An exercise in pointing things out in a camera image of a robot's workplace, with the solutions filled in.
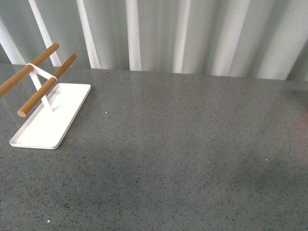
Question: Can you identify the white towel rack stand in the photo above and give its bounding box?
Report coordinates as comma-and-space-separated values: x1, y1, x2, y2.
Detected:
9, 63, 91, 150

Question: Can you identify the left wooden rack rod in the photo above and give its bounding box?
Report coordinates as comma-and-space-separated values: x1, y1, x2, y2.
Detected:
0, 43, 60, 98

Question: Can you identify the white pleated curtain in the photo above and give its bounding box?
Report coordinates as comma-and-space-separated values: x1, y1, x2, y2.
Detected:
0, 0, 308, 81

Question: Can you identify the right wooden rack rod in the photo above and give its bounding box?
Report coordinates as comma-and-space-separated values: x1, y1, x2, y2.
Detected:
17, 54, 77, 117

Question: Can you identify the wooden rack rod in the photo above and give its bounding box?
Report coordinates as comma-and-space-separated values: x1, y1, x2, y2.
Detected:
0, 43, 60, 98
17, 54, 77, 117

